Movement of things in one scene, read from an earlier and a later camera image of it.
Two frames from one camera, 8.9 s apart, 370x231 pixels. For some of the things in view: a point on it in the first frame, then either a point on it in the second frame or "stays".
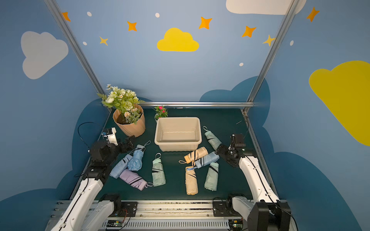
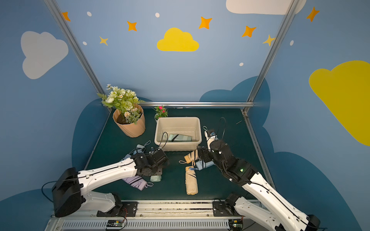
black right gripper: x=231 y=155 → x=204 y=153
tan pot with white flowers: x=128 y=112 stays
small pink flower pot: x=161 y=111 stays
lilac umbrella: x=134 y=179 stays
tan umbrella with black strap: x=191 y=158 stays
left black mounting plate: x=128 y=209 stays
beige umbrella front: x=191 y=181 stays
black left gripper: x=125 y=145 → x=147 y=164
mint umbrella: x=211 y=181 → x=178 y=137
